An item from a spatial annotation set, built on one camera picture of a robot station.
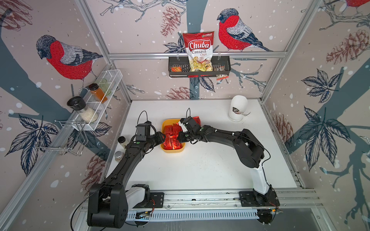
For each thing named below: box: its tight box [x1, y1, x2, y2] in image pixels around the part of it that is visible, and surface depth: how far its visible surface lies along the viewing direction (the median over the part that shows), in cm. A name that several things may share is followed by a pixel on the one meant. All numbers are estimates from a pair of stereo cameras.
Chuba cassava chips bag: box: [182, 31, 215, 72], surface depth 85 cm
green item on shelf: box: [98, 78, 112, 96], surface depth 79 cm
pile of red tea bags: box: [163, 122, 183, 150], surface depth 92 cm
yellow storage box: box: [159, 118, 186, 154], surface depth 92 cm
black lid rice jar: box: [66, 96, 98, 124], surface depth 64 cm
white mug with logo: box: [228, 94, 252, 122], surface depth 103 cm
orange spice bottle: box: [88, 83, 108, 104], surface depth 74 cm
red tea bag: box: [192, 115, 202, 127], surface depth 109 cm
